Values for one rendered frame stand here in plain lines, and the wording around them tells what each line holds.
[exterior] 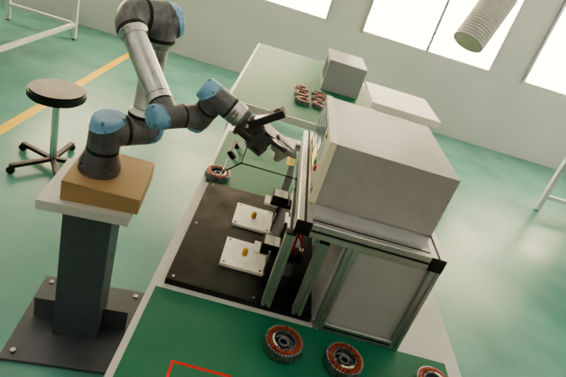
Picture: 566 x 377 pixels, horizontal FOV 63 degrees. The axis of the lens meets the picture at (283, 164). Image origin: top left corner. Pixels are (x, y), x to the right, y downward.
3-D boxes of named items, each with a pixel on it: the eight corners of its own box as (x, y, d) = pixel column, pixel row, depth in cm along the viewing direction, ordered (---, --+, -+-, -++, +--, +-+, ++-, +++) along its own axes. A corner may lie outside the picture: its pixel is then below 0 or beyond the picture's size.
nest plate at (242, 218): (231, 225, 174) (232, 222, 174) (237, 204, 188) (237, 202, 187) (269, 235, 175) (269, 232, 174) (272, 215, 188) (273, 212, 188)
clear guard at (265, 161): (221, 172, 159) (225, 157, 156) (232, 145, 180) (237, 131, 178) (311, 198, 161) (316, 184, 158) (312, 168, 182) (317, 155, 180)
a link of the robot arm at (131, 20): (109, -17, 141) (162, 117, 127) (141, -11, 148) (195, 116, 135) (97, 9, 148) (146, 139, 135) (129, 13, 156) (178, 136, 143)
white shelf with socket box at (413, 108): (340, 182, 239) (372, 102, 219) (338, 152, 272) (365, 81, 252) (403, 200, 241) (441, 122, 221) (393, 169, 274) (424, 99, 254)
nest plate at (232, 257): (218, 264, 152) (219, 262, 152) (226, 238, 166) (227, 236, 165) (262, 277, 153) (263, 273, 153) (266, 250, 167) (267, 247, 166)
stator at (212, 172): (200, 177, 202) (201, 170, 200) (210, 167, 212) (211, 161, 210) (223, 187, 200) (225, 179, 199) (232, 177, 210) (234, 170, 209)
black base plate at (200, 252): (163, 283, 141) (165, 278, 140) (208, 184, 199) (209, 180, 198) (309, 322, 144) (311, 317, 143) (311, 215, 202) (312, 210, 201)
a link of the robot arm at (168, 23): (112, 137, 174) (135, -8, 151) (147, 135, 185) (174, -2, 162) (126, 152, 168) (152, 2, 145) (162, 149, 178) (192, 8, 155)
